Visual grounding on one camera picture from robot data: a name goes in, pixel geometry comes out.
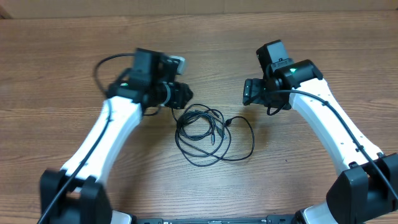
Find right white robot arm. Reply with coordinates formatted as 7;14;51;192
243;40;397;224

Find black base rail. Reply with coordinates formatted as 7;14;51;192
133;214;298;224

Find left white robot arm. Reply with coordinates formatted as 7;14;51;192
38;49;193;224

